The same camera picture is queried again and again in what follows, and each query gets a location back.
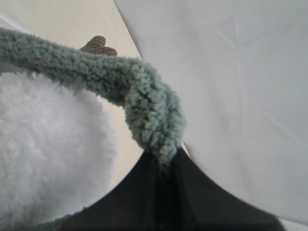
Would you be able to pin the white backdrop curtain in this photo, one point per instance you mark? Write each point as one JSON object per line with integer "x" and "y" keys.
{"x": 240, "y": 68}

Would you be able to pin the green knitted cloth piece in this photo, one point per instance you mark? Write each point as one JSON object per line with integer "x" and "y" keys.
{"x": 152, "y": 109}

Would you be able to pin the white plastic tray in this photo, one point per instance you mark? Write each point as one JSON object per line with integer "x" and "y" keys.
{"x": 10, "y": 24}

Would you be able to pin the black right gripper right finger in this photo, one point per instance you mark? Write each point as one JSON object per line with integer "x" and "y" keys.
{"x": 202, "y": 205}

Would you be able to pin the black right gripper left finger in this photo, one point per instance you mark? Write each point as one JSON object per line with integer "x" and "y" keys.
{"x": 130, "y": 206}

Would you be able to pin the white plush snowman toy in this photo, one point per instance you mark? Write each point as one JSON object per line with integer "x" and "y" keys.
{"x": 57, "y": 149}

